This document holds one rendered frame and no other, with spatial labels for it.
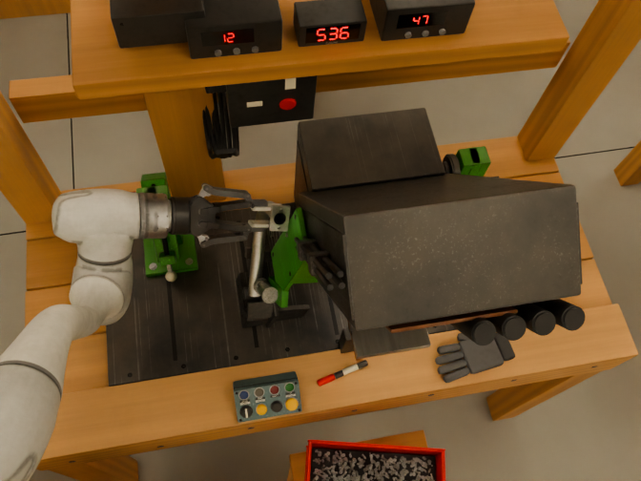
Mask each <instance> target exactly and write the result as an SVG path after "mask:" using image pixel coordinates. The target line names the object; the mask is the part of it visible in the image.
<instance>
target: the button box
mask: <svg viewBox="0 0 641 481"><path fill-rule="evenodd" d="M287 384H293V385H294V389H293V390H292V391H287V390H286V389H285V386H286V385H287ZM273 386H277V387H278V388H279V392H278V393H277V394H272V393H271V391H270V388H271V387H273ZM258 388H261V389H263V395H262V396H260V397H258V396H256V394H255V391H256V390H257V389H258ZM233 389H234V397H235V404H236V411H237V418H238V422H239V423H241V422H246V421H252V420H258V419H263V418H268V417H274V416H280V415H284V414H290V413H296V412H301V411H302V407H301V399H300V385H299V380H298V377H297V374H296V371H292V372H286V373H281V374H275V375H269V376H263V377H257V378H251V379H245V380H239V381H234V382H233ZM242 391H247V392H248V398H247V399H241V398H240V397H239V395H240V393H241V392H242ZM290 398H295V399H297V401H298V403H299V405H298V407H297V409H295V410H288V409H287V408H286V405H285V403H286V401H287V400H288V399H290ZM275 402H280V403H281V405H282V409H281V411H280V412H274V411H273V410H272V404H273V403H275ZM261 404H263V405H266V407H267V411H266V413H265V414H263V415H259V414H258V413H257V406H258V405H261ZM244 407H249V408H251V410H252V415H251V416H250V417H249V418H243V417H242V416H241V414H240V411H241V409H242V408H244Z"/></svg>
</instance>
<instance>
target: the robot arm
mask: <svg viewBox="0 0 641 481"><path fill-rule="evenodd" d="M201 187H202V188H201V190H200V192H199V194H198V195H195V196H193V197H170V198H169V199H168V198H167V195H166V194H156V193H132V192H127V191H124V190H119V189H86V190H78V191H72V192H68V193H64V194H61V195H59V196H58V198H57V199H56V200H55V202H54V204H53V206H52V230H53V233H54V234H55V235H56V236H57V237H58V238H60V239H62V240H64V241H67V242H72V243H76V244H77V260H76V266H75V267H74V268H73V273H72V285H71V290H70V294H69V298H70V302H71V304H56V305H53V306H50V307H48V308H46V309H44V310H43V311H41V312H40V313H39V314H37V315H36V316H35V317H34V318H33V319H32V320H31V321H30V322H29V323H28V325H27V326H26V327H25V328H24V329H23V330H22V332H21V333H20V334H19V335H18V336H17V338H16V339H15V340H14V341H13V342H12V343H11V345H10V346H9V347H8V348H7V349H6V350H5V351H4V353H3V354H2V355H1V356H0V481H29V480H30V479H31V477H32V475H33V473H34V472H35V470H36V468H37V466H38V464H39V462H40V460H41V458H42V456H43V454H44V452H45V450H46V447H47V445H48V444H49V441H50V439H51V437H52V433H53V430H54V427H55V422H56V417H57V412H58V409H59V405H60V402H61V398H62V394H63V386H64V376H65V370H66V363H67V358H68V353H69V349H70V346H71V343H72V341H74V340H77V339H81V338H84V337H87V336H89V335H91V334H93V333H94V332H95V331H96V330H97V329H98V328H99V327H100V326H101V325H108V324H113V323H115V322H117V321H118V320H119V319H121V317H122V316H123V315H124V314H125V312H126V310H127V308H128V306H129V304H130V301H131V297H132V289H133V260H132V247H133V242H134V239H142V240H144V239H165V238H166V237H167V236H168V232H169V233H170V234H171V235H189V234H190V235H194V236H196V237H197V238H198V242H199V244H200V246H201V247H202V248H205V247H207V246H209V245H212V244H217V243H225V242H234V241H247V239H248V235H249V233H251V232H264V231H266V228H269V222H270V220H248V223H249V224H248V223H247V222H245V223H242V222H234V221H228V220H217V219H215V215H216V213H220V212H223V211H230V210H237V209H243V208H251V209H252V210H253V211H271V206H272V205H282V204H281V203H268V201H267V200H266V199H251V195H250V194H249V193H248V191H246V190H238V189H229V188H220V187H213V186H211V185H209V184H207V183H202V185H201ZM211 195H214V196H220V197H229V198H238V199H239V200H231V201H224V202H212V203H211V202H210V201H208V200H207V199H205V198H204V197H206V196H207V197H210V196H211ZM211 228H213V229H225V230H233V231H240V232H234V233H225V234H215V235H209V236H207V235H202V234H204V233H205V232H207V231H208V230H209V229H211Z"/></svg>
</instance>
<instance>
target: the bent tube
mask: <svg viewBox="0 0 641 481"><path fill-rule="evenodd" d="M280 208H282V209H281V210H280ZM290 208H291V206H289V205H272V206H271V211H258V212H257V215H256V219H255V220H269V218H270V222H269V231H284V232H287V231H288V223H289V216H290ZM278 226H279V228H278ZM265 238H266V231H264V232H253V242H252V254H251V264H250V276H249V287H248V295H249V296H251V297H259V296H260V295H259V294H258V293H257V292H256V291H255V290H254V283H255V281H256V280H257V279H260V278H262V270H263V259H264V248H265Z"/></svg>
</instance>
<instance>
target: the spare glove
mask: <svg viewBox="0 0 641 481"><path fill-rule="evenodd" d="M457 339H458V341H460V342H459V343H458V344H452V345H442V346H439V347H438V348H437V352H438V353H439V354H446V353H450V352H454V353H450V354H446V355H443V356H439V357H437V358H436V359H435V362H436V364H437V365H442V364H446V363H450V362H453V363H450V364H447V365H444V366H439V367H438V368H437V370H438V373H439V374H445V373H447V372H450V371H453V370H456V369H459V368H460V369H459V370H456V371H454V372H451V373H449V374H446V375H445V376H444V381H445V382H446V383H450V382H452V381H455V380H457V379H460V378H462V377H465V376H466V375H468V374H469V372H470V374H476V373H479V372H482V371H486V370H489V369H492V368H494V367H497V366H501V365H502V364H503V363H504V361H509V360H512V359H514V358H515V353H514V351H513V349H512V346H511V344H510V342H509V340H508V339H506V338H505V337H503V336H502V335H500V334H499V333H496V336H495V338H494V340H493V341H492V342H491V343H490V344H489V345H477V344H475V343H474V342H473V341H471V340H470V339H469V338H467V336H466V335H464V334H463V333H459V334H458V336H457ZM459 350H461V351H459ZM456 351H457V352H456ZM461 359H462V360H461ZM457 360H459V361H457ZM454 361H456V362H454ZM465 366H467V367H465ZM462 367H463V368H462Z"/></svg>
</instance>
